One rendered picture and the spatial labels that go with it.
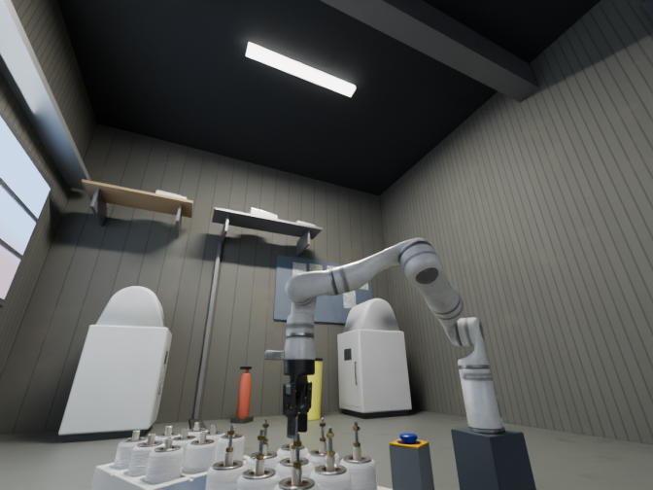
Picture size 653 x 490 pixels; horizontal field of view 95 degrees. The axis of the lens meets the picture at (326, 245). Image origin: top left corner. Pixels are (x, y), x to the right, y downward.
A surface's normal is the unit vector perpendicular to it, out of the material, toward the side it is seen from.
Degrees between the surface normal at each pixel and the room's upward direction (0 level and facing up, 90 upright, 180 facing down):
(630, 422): 90
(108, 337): 90
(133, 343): 90
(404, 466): 90
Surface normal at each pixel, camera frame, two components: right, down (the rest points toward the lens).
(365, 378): 0.41, -0.36
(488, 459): -0.91, -0.15
